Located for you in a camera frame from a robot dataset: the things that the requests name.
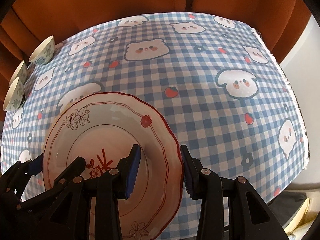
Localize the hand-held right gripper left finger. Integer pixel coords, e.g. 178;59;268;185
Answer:
37;144;142;240

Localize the blue checkered bear tablecloth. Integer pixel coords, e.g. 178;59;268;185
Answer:
0;12;311;232

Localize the green leaf ceramic bowl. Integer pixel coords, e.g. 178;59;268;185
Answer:
3;76;26;112
9;60;29;85

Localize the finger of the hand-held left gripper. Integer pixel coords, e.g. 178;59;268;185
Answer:
0;154;45;181
51;156;86;193

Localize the blue pattern ceramic bowl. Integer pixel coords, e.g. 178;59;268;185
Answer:
28;35;56;65

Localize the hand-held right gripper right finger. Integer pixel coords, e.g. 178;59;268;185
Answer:
180;144;282;240

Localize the red trim scalloped plate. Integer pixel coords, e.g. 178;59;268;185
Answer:
42;92;182;240

